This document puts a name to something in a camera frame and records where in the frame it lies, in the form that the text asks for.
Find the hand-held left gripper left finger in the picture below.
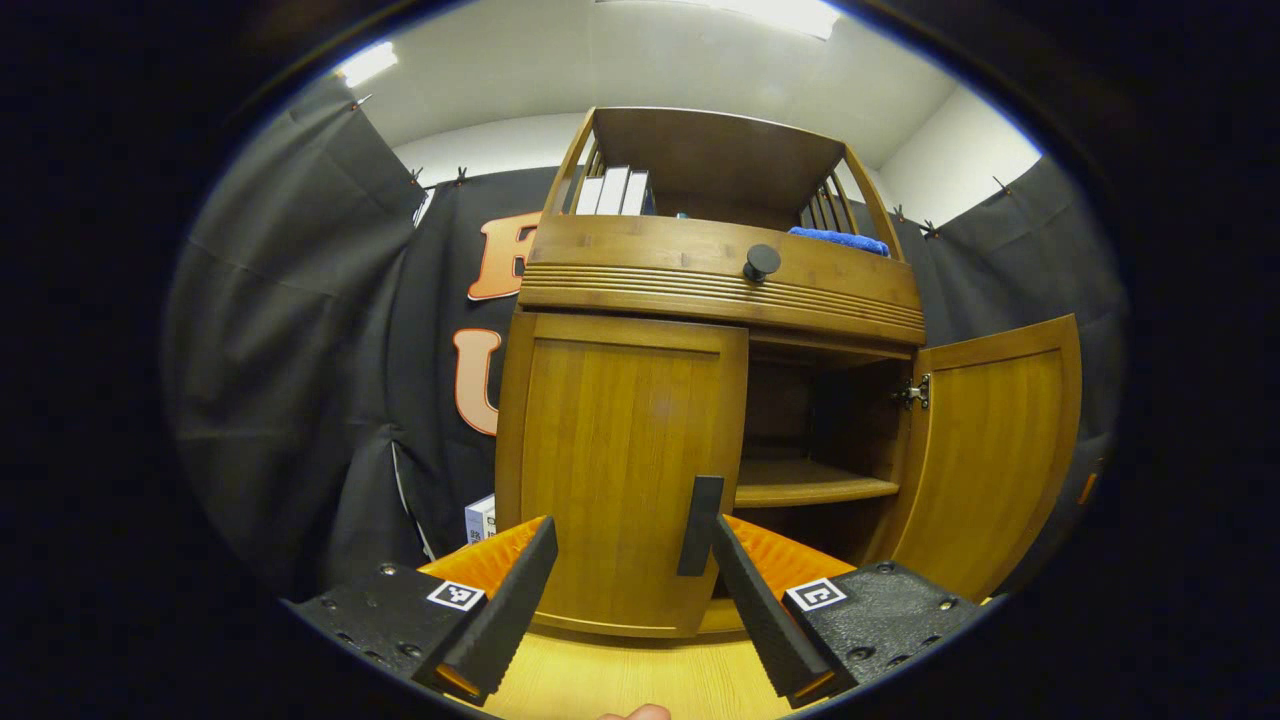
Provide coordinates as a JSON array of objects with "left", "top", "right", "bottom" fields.
[{"left": 285, "top": 515, "right": 560, "bottom": 708}]

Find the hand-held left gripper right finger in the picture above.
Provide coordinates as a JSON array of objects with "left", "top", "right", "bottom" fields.
[{"left": 712, "top": 514, "right": 992, "bottom": 710}]

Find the black door handle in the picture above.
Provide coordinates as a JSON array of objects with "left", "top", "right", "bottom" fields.
[{"left": 677, "top": 475, "right": 726, "bottom": 579}]

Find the wooden cabinet door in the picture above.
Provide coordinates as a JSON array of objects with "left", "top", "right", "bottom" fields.
[
  {"left": 495, "top": 310, "right": 752, "bottom": 640},
  {"left": 880, "top": 314, "right": 1085, "bottom": 604}
]

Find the wooden double-door shoe cabinet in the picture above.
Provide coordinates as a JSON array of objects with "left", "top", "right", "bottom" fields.
[{"left": 495, "top": 105, "right": 1085, "bottom": 642}]

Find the wooden inner cabinet shelf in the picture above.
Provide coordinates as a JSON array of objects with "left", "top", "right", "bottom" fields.
[{"left": 735, "top": 458, "right": 902, "bottom": 510}]

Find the wooden cabinet drawer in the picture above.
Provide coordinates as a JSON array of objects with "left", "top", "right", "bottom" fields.
[{"left": 517, "top": 213, "right": 928, "bottom": 349}]

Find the black backdrop cloth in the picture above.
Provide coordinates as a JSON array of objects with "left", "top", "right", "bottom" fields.
[{"left": 165, "top": 75, "right": 1132, "bottom": 603}]

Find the folded blue towel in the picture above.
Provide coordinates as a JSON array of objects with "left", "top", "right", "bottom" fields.
[{"left": 787, "top": 226, "right": 892, "bottom": 259}]

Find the long ceiling light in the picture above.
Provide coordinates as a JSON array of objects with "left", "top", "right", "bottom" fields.
[{"left": 340, "top": 40, "right": 400, "bottom": 89}]

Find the wide ceiling light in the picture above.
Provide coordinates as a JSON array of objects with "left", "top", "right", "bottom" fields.
[{"left": 700, "top": 0, "right": 842, "bottom": 42}]

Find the white cable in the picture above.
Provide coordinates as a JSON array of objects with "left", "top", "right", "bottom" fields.
[{"left": 390, "top": 440, "right": 439, "bottom": 562}]

